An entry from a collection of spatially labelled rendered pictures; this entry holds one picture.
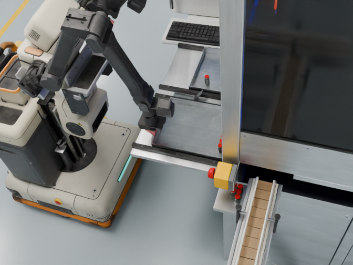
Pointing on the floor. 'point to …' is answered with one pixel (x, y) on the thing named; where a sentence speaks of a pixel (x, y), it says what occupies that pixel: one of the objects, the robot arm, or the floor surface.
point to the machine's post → (231, 93)
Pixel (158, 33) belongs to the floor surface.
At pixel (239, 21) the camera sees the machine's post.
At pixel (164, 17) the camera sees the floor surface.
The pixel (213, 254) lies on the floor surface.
